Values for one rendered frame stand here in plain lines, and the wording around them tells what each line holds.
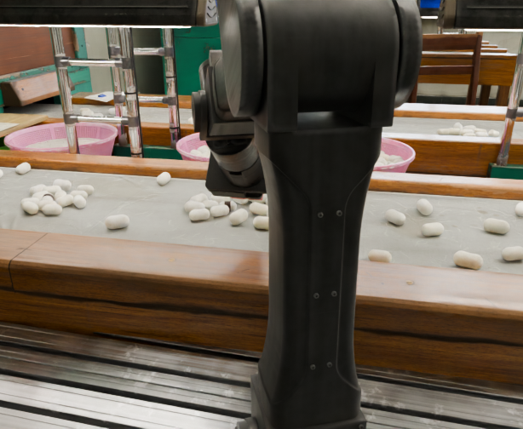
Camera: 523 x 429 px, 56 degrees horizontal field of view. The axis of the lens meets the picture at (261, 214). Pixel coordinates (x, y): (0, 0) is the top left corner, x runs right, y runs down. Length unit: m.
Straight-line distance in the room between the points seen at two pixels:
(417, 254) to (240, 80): 0.55
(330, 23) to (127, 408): 0.47
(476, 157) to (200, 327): 0.88
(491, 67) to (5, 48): 2.77
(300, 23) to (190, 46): 3.42
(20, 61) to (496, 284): 1.50
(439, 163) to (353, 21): 1.07
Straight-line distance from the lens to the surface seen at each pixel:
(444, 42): 3.26
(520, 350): 0.64
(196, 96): 0.50
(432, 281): 0.64
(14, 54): 1.75
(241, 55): 0.24
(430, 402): 0.61
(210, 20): 0.85
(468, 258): 0.73
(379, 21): 0.26
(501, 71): 3.55
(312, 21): 0.25
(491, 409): 0.63
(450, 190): 0.99
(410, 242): 0.79
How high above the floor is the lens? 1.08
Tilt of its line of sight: 23 degrees down
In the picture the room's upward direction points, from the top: straight up
